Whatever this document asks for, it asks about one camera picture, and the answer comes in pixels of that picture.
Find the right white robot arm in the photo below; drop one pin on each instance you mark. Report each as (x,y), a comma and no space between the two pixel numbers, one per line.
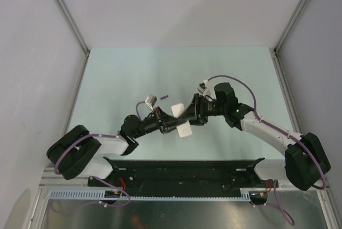
(305,162)

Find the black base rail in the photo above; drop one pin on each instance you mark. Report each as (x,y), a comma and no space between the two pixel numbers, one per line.
(183,178)

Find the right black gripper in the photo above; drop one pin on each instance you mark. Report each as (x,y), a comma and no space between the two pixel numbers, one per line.
(195,111)

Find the aluminium frame post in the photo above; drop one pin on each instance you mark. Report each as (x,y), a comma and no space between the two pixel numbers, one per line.
(295,16)
(73,26)

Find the red white remote control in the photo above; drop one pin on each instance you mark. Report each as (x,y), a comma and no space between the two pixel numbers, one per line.
(184,128)

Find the slotted cable duct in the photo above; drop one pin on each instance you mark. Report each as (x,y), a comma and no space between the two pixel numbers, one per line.
(111,195)

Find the left aluminium frame post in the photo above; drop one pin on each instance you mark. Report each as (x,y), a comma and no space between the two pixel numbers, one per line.
(73,26)

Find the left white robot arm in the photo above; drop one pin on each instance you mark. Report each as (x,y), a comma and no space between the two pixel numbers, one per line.
(81,153)

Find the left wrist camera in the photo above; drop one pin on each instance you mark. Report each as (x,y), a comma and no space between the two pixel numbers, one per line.
(150,101)

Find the right aluminium frame post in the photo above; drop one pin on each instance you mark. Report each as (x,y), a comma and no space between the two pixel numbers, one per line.
(295,16)

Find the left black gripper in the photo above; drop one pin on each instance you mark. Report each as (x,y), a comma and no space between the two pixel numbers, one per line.
(168,123)

